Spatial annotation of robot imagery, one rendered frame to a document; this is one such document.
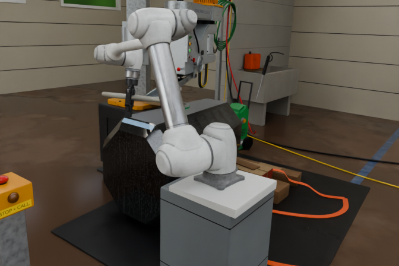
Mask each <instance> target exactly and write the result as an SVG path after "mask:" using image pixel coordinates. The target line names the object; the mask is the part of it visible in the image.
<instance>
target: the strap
mask: <svg viewBox="0 0 399 266"><path fill-rule="evenodd" d="M273 171H278V172H282V173H284V174H285V172H284V171H282V170H279V169H273ZM285 175H286V174H285ZM286 176H287V175H286ZM288 180H289V181H291V182H293V183H298V184H301V185H305V186H308V187H310V188H311V189H312V190H313V191H315V192H316V193H317V194H319V195H321V196H323V197H328V198H336V199H343V207H342V209H341V210H340V211H338V212H336V213H332V214H326V215H308V214H297V213H288V212H284V211H277V210H273V213H278V214H284V215H289V216H298V217H308V218H330V217H336V216H339V215H342V214H343V213H345V212H346V211H347V210H348V208H349V203H348V199H347V198H344V197H337V196H330V195H324V194H321V193H319V192H318V191H316V190H314V189H313V188H312V187H311V186H309V185H308V184H306V183H303V182H297V181H294V180H291V179H289V178H288ZM267 264H268V265H272V266H297V265H289V264H282V263H279V262H274V261H270V260H268V262H267Z"/></svg>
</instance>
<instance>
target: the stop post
mask: <svg viewBox="0 0 399 266"><path fill-rule="evenodd" d="M3 175H5V176H8V178H9V179H8V181H7V182H5V183H0V266H30V257H29V246H28V239H27V228H26V217H25V210H26V209H28V208H30V207H32V206H34V200H33V188H32V183H31V182H30V181H29V180H27V179H24V178H22V177H21V176H18V175H16V174H15V173H12V172H9V173H6V174H3ZM12 192H17V193H18V194H19V196H20V197H19V200H18V201H17V202H15V203H13V204H12V203H9V202H8V196H9V194H11V193H12Z"/></svg>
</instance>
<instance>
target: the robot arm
mask: <svg viewBox="0 0 399 266"><path fill-rule="evenodd" d="M196 24H197V15H196V13H195V12H194V11H193V10H191V9H182V10H179V9H165V8H142V9H138V10H136V11H135V12H133V13H132V14H131V15H130V16H129V18H128V30H129V32H130V34H131V35H132V36H133V37H134V38H136V39H135V40H130V41H126V42H121V43H118V44H116V43H111V44H107V45H99V46H97V47H96V48H95V49H94V58H95V59H96V60H97V61H98V62H100V63H103V64H107V65H115V66H123V67H125V78H126V80H125V84H126V85H128V88H127V89H126V98H125V106H126V108H125V118H131V117H132V107H133V106H134V100H131V97H132V95H135V88H134V86H137V85H138V80H137V79H140V69H141V66H142V63H143V49H146V50H147V51H148V55H149V58H150V62H151V67H152V70H153V75H154V80H155V82H156V87H157V92H158V95H159V99H160V104H161V109H162V112H163V117H164V121H165V125H166V129H167V131H165V132H164V134H163V136H162V144H161V146H160V147H159V148H158V150H157V153H156V164H157V167H158V169H159V171H161V172H162V173H163V174H165V175H167V176H171V177H187V176H192V175H195V174H198V173H201V172H203V173H202V174H200V175H196V176H194V180H195V181H198V182H202V183H204V184H207V185H210V186H212V187H214V188H216V189H218V190H219V191H222V190H225V189H226V188H227V187H229V186H231V185H233V184H235V183H237V182H239V181H244V180H245V177H244V176H243V175H239V174H237V173H236V172H237V171H238V167H237V166H236V157H237V146H236V138H235V134H234V132H233V130H232V128H231V127H230V126H229V125H228V124H226V123H218V122H215V123H211V124H209V125H207V126H206V127H205V129H204V130H203V134H201V135H198V133H197V131H196V129H195V128H194V127H193V126H191V125H189V123H188V118H187V115H186V111H185V106H184V103H183V98H182V94H181V90H180V87H179V81H178V77H177V74H176V70H175V65H174V62H173V57H172V53H171V50H170V43H171V42H173V41H176V40H179V39H181V38H183V37H185V36H186V35H188V34H189V33H190V32H191V31H192V30H193V29H194V28H195V26H196Z"/></svg>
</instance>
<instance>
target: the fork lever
mask: <svg viewBox="0 0 399 266"><path fill-rule="evenodd" d="M183 76H186V77H185V78H184V79H182V80H180V81H179V87H180V88H181V87H182V86H183V85H184V84H186V83H187V82H188V81H189V80H191V79H192V78H193V72H192V73H190V74H186V75H183ZM146 96H151V97H159V95H158V92H157V88H155V89H154V90H152V91H150V92H149V93H147V94H146Z"/></svg>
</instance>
